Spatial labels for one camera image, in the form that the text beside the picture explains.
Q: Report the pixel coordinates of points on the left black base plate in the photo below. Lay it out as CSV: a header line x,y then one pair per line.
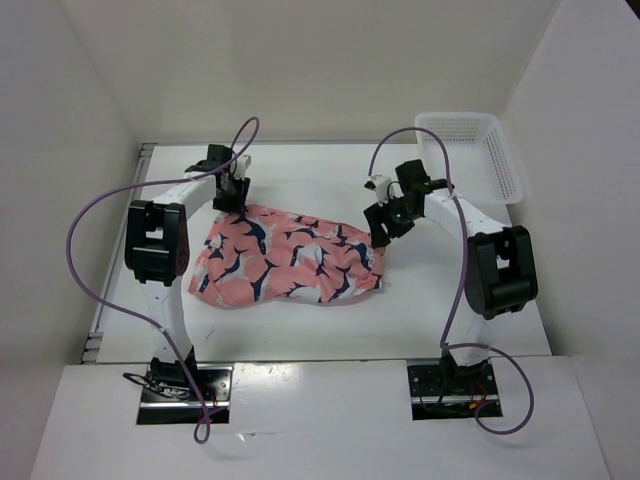
x,y
173,403

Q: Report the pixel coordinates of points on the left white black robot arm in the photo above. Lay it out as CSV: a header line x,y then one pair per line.
x,y
157,252

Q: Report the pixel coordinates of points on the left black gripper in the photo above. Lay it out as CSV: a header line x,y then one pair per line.
x,y
235,206

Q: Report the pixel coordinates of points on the pink shark print shorts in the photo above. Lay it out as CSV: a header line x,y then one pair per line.
x,y
263,254

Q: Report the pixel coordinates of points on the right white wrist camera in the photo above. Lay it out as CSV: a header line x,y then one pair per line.
x,y
382,186

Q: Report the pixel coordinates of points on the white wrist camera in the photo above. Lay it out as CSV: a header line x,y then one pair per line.
x,y
382,186
240,167

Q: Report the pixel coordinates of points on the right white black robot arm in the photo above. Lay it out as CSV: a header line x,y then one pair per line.
x,y
498,275

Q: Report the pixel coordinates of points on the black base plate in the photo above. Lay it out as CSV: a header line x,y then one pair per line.
x,y
173,403
436,393

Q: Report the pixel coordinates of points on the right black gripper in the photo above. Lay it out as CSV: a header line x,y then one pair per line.
x,y
376,215

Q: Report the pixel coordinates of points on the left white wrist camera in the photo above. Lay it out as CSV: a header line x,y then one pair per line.
x,y
240,167

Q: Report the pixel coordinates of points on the white plastic mesh basket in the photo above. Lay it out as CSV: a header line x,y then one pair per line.
x,y
482,167

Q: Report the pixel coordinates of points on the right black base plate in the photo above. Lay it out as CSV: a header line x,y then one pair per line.
x,y
436,393

